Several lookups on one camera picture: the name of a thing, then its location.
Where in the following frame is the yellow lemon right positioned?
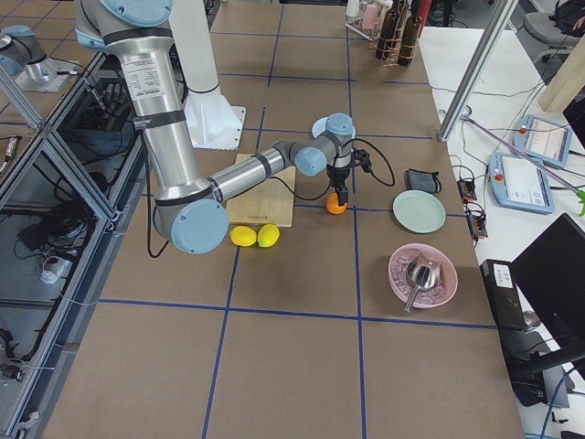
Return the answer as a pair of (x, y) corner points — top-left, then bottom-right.
(257, 224), (281, 248)

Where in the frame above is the dark wine bottle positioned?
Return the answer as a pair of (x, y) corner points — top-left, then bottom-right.
(398, 0), (421, 67)
(375, 1), (399, 60)

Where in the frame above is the wooden cutting board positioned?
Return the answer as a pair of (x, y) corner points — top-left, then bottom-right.
(221, 166), (293, 228)

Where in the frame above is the metal ice scoop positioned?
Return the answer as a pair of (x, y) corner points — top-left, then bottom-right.
(404, 253), (442, 314)

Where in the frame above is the yellow lemon left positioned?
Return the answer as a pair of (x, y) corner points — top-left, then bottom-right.
(229, 226), (257, 247)

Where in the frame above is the aluminium frame post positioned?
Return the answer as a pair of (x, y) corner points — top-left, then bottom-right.
(438, 0), (518, 142)

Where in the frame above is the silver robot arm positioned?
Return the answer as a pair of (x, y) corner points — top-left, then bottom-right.
(75, 1), (355, 254)
(1, 25), (69, 92)

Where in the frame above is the yellow lemon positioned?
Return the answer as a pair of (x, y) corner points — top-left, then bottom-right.
(257, 224), (281, 248)
(229, 226), (257, 247)

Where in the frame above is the black computer monitor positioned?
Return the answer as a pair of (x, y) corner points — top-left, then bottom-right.
(512, 213), (584, 340)

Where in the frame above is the teach pendant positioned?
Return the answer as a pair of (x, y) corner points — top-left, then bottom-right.
(513, 114), (573, 168)
(488, 152), (555, 215)

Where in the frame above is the orange fruit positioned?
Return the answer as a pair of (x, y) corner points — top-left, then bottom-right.
(325, 192), (347, 215)

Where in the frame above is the pink bowl with ice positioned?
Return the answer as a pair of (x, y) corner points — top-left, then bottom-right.
(388, 243), (458, 313)

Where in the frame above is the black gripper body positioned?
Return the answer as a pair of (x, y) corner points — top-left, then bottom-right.
(327, 146), (352, 189)

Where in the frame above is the teach pendant near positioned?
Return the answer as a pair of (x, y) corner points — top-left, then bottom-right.
(488, 152), (555, 215)

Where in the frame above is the green tipped reacher stick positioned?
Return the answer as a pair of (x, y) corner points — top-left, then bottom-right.
(461, 113), (585, 216)

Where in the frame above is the teach pendant far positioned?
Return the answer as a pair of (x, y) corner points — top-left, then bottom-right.
(513, 114), (573, 168)

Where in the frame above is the black folded cloth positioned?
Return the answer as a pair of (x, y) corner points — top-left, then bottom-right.
(405, 168), (441, 194)

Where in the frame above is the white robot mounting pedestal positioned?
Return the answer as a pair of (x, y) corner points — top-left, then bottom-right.
(169, 0), (246, 151)

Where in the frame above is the mint green plate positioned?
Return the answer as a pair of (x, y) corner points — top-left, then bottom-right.
(392, 190), (446, 234)

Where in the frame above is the small black box device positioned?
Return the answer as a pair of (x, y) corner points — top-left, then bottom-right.
(480, 259), (526, 331)

